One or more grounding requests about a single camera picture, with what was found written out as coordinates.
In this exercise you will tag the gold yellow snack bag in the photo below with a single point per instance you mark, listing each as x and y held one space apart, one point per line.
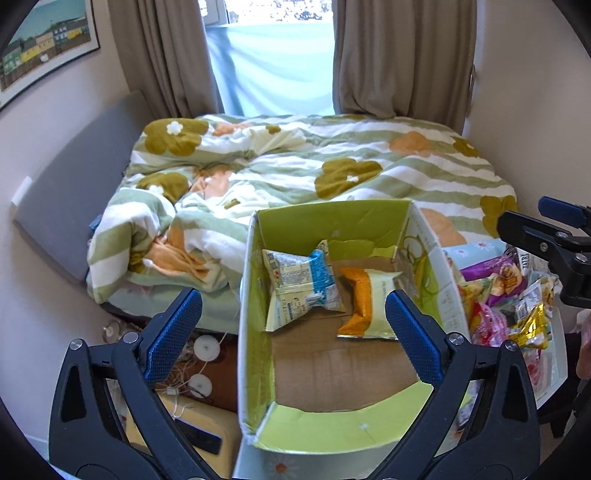
534 331

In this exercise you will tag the orange cream snack bag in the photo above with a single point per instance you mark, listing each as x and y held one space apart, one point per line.
371 288

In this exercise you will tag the framed houses picture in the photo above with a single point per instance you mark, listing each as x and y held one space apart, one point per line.
54 34

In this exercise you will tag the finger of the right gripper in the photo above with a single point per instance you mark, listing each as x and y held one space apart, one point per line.
576 216

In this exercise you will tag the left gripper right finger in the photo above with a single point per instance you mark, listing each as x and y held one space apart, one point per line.
501 439

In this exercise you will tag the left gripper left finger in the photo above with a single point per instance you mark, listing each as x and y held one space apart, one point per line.
107 421

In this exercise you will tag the yellow book with phone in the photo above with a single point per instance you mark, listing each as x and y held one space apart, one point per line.
213 432

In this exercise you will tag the right beige curtain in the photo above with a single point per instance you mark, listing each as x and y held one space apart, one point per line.
405 58

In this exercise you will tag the pink snack bag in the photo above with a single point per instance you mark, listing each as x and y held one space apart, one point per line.
487 326

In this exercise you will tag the blue white snack bag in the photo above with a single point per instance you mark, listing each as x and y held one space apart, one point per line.
298 284

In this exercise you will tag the floral striped duvet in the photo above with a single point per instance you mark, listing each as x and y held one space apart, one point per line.
180 215

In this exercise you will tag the beige curtain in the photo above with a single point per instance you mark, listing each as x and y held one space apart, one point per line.
164 55
405 58

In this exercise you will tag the green cardboard box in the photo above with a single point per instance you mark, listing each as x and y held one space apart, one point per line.
311 404

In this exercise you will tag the white round charger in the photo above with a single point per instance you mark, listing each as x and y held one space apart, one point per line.
206 348

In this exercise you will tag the purple snack bag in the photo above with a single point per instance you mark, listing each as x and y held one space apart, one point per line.
504 274

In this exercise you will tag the person's right hand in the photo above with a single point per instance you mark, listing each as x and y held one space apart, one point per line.
583 368

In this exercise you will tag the left beige curtain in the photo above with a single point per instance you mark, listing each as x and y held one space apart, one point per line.
164 55

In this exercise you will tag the grey headboard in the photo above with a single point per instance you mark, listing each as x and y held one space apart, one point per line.
56 212

